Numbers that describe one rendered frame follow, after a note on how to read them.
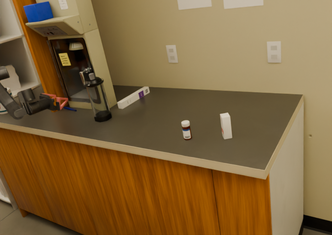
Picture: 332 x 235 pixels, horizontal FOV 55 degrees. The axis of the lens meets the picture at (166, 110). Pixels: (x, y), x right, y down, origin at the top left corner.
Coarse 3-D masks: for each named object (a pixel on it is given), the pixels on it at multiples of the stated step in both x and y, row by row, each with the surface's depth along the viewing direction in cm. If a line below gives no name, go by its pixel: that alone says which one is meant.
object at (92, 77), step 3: (90, 75) 170; (93, 75) 171; (90, 78) 171; (93, 78) 171; (96, 78) 171; (99, 78) 172; (87, 81) 170; (90, 81) 169; (93, 81) 169; (96, 81) 169
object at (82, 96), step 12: (60, 48) 187; (72, 48) 181; (84, 48) 176; (60, 60) 192; (72, 60) 186; (84, 60) 180; (60, 72) 196; (72, 72) 190; (72, 84) 196; (72, 96) 201; (84, 96) 194
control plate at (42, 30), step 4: (36, 28) 178; (40, 28) 177; (44, 28) 175; (48, 28) 174; (56, 28) 171; (40, 32) 182; (44, 32) 181; (48, 32) 179; (52, 32) 178; (56, 32) 176; (64, 32) 174
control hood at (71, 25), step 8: (64, 16) 174; (72, 16) 165; (32, 24) 175; (40, 24) 172; (48, 24) 169; (56, 24) 167; (64, 24) 164; (72, 24) 165; (80, 24) 170; (72, 32) 171; (80, 32) 170
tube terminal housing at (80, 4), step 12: (36, 0) 182; (48, 0) 176; (72, 0) 167; (84, 0) 171; (60, 12) 176; (72, 12) 171; (84, 12) 172; (84, 24) 172; (96, 24) 180; (60, 36) 184; (72, 36) 179; (84, 36) 174; (96, 36) 180; (96, 48) 181; (96, 60) 182; (96, 72) 183; (108, 72) 191; (108, 84) 192; (108, 96) 193; (84, 108) 201
